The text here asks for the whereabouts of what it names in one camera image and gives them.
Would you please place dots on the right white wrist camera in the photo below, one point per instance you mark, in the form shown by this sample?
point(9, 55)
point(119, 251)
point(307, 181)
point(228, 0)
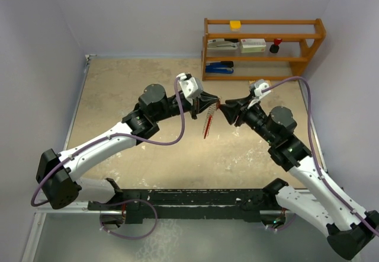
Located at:
point(257, 95)

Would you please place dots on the aluminium rail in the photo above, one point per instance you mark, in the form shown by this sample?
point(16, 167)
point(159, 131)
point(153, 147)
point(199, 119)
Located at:
point(75, 207)

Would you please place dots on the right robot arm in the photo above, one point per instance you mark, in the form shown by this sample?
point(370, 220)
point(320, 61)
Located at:
point(348, 226)

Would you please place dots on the grey stapler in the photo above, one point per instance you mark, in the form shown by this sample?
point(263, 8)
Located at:
point(222, 44)

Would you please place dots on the wooden shelf rack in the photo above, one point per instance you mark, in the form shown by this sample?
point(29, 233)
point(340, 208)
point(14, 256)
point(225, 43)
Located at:
point(300, 42)

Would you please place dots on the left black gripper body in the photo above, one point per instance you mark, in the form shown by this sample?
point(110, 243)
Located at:
point(173, 106)

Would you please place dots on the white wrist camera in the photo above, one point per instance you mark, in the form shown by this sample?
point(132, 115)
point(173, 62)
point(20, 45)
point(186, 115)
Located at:
point(257, 95)
point(190, 86)

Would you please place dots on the white staples box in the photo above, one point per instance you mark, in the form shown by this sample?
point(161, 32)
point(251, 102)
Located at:
point(252, 45)

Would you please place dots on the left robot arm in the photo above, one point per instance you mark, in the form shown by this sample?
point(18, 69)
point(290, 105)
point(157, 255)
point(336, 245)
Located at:
point(59, 173)

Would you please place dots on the yellow block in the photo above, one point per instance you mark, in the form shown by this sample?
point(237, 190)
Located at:
point(235, 25)

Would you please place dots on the black base frame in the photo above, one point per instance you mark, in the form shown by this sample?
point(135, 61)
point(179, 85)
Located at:
point(248, 205)

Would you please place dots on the silver red key holder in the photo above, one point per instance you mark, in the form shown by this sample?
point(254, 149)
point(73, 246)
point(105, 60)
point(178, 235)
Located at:
point(209, 117)

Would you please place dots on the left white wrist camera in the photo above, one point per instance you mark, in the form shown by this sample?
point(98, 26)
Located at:
point(190, 86)

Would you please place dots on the blue black stapler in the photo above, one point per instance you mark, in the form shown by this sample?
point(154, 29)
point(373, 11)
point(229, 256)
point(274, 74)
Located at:
point(223, 67)

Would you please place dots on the red black stamp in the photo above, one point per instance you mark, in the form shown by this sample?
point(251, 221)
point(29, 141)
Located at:
point(274, 48)

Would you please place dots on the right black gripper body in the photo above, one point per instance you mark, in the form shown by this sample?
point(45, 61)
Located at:
point(253, 117)

